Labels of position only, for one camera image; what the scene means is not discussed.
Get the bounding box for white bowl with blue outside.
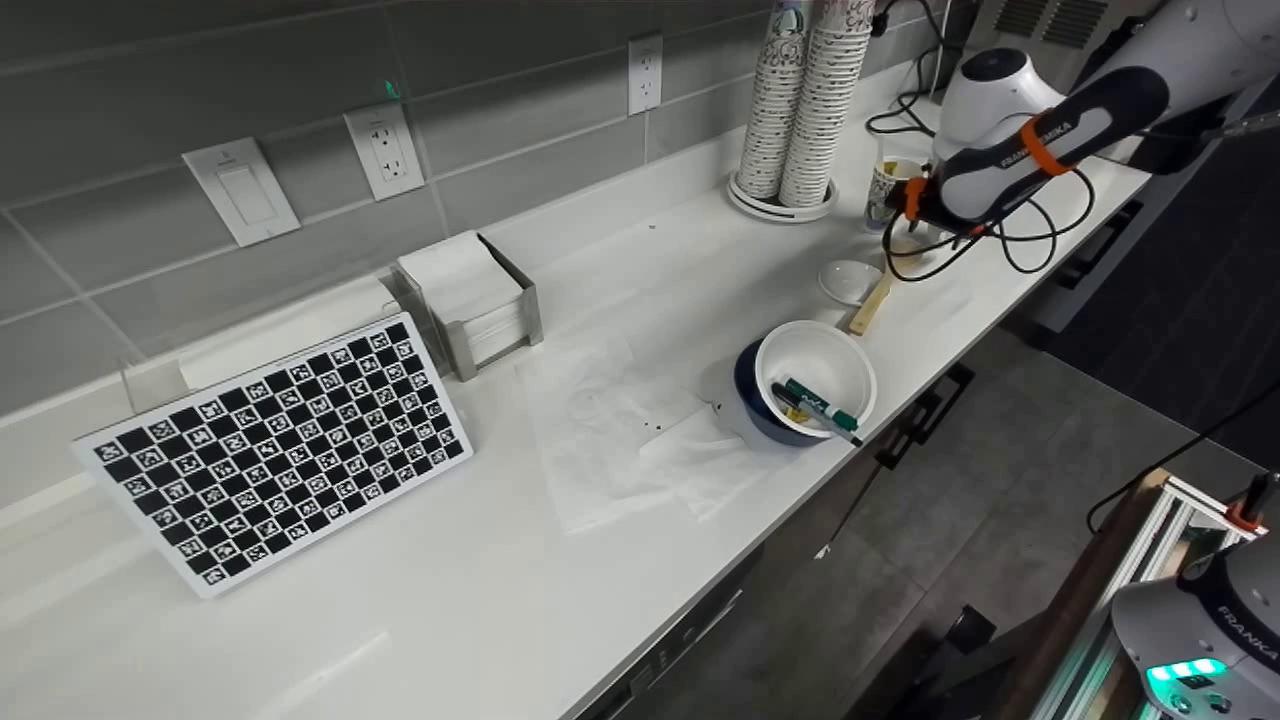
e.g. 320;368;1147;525
729;312;885;451

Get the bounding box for black white calibration board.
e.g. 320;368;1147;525
70;309;478;606

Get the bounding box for single patterned paper cup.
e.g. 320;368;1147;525
862;158;924;228

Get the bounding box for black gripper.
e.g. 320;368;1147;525
893;185;940;266

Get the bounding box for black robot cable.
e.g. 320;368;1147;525
877;164;1100;288

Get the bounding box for white metal frame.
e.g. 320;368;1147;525
1027;466;1266;720

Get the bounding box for white light switch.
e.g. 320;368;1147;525
181;132;305;252

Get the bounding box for green marker pen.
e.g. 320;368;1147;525
768;372;855;434

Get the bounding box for black floor cable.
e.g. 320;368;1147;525
1084;380;1280;540

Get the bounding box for white napkin stack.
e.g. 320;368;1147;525
390;233;530;372

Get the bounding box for wooden spoon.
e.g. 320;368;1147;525
840;266;898;342

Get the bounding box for translucent plastic sheet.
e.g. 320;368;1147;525
519;330;791;540

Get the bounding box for white ceramic plate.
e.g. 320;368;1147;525
725;172;843;228

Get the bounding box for white single wall outlet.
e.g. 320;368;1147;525
623;34;667;119

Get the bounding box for white double wall outlet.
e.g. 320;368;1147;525
339;99;432;204

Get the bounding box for black power cable with plug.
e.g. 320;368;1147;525
862;0;959;141

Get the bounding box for grey robot base green lights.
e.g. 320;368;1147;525
1103;532;1280;720

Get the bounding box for tall paper cup stack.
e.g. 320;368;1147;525
730;0;810;204
776;0;881;211

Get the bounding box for black cabinet handle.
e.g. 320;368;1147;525
868;366;980;472

